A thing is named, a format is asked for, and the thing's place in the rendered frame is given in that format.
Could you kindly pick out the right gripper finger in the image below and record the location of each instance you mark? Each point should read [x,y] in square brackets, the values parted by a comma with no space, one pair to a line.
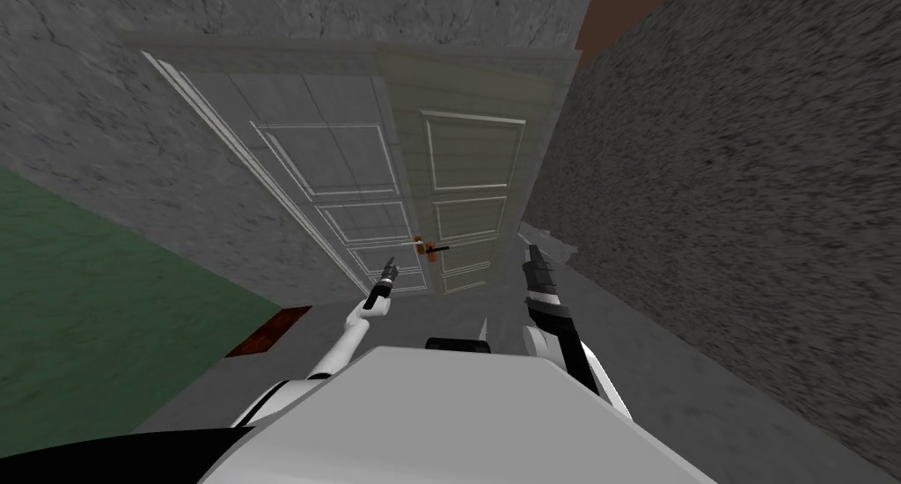
[531,255]
[543,260]

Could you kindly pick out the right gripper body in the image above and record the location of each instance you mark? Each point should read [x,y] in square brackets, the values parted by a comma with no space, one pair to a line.
[543,283]

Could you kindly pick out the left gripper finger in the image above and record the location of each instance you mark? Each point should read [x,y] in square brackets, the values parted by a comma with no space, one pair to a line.
[395,271]
[388,266]

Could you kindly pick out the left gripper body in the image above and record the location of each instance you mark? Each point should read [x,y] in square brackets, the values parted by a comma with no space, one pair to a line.
[383,285]

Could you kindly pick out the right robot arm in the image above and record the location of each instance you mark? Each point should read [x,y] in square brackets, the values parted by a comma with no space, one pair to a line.
[563,332]

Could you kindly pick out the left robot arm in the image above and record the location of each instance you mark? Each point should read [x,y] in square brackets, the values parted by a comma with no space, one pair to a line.
[346,342]

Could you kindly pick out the beige panelled door leaf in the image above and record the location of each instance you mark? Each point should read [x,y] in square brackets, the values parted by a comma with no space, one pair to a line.
[471,153]

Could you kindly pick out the grey panelled door leaf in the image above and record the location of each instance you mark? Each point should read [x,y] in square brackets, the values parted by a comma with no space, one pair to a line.
[317,160]

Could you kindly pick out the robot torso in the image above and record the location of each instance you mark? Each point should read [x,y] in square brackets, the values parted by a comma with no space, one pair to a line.
[450,420]

